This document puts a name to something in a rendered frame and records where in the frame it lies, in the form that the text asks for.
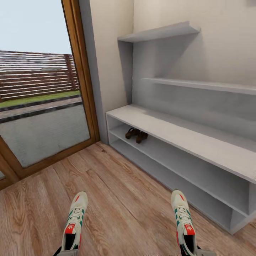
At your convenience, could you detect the sandal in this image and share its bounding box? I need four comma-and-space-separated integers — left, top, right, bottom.
136, 131, 148, 144
126, 128, 140, 139

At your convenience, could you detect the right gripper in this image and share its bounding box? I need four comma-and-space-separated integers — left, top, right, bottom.
180, 245, 201, 256

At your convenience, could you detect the gym shoe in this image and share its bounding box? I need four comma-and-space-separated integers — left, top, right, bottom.
171, 190, 197, 256
61, 191, 88, 251

